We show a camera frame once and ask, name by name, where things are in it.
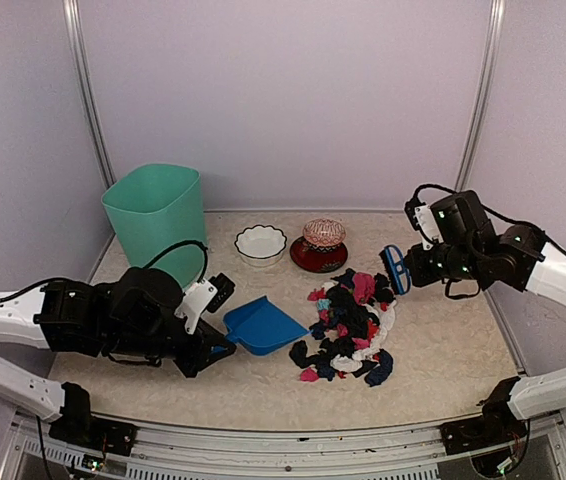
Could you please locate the blue plastic dustpan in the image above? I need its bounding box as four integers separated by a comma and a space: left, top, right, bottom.
223, 296, 309, 356

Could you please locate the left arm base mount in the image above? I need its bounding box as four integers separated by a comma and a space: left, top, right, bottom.
48, 382, 138, 457

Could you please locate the red patterned bowl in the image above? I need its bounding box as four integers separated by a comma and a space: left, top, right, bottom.
290, 237, 348, 273

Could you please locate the white scalloped bowl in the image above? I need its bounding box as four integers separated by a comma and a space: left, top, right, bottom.
234, 225, 287, 267

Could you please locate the light blue paper scrap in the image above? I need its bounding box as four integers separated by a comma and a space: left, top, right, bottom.
316, 298, 331, 311

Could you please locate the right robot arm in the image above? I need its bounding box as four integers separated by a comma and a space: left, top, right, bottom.
404, 189, 566, 444

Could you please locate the pink patterned inverted bowl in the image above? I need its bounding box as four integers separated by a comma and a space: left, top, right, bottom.
302, 218, 346, 248

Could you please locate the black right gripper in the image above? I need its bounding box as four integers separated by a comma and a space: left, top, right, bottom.
405, 242, 484, 287

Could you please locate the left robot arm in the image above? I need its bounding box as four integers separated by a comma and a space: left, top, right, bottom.
0, 240, 235, 445

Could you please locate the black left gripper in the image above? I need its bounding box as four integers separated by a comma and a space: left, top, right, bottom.
105, 316, 235, 377

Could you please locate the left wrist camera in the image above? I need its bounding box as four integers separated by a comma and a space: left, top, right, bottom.
175, 273, 236, 335

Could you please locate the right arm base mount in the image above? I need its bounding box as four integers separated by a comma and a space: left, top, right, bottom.
439, 376, 529, 455

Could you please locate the teal plastic waste bin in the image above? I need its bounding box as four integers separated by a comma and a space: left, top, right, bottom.
102, 164, 207, 267

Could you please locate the blue hand brush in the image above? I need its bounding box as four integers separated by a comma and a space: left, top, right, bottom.
379, 244, 411, 296

